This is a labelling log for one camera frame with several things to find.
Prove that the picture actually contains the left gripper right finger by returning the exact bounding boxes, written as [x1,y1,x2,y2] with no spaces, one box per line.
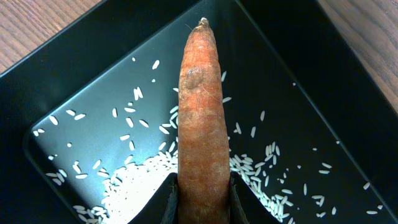
[229,172,279,224]

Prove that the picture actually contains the orange carrot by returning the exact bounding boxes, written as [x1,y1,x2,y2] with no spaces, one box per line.
[177,17,230,223]

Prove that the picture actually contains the scattered white rice grains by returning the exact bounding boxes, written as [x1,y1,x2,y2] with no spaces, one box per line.
[32,58,385,224]

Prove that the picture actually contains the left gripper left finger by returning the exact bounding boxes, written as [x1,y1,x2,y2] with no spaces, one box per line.
[129,173,178,224]

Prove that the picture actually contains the black plastic tray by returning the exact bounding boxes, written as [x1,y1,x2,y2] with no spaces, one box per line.
[1,1,397,223]

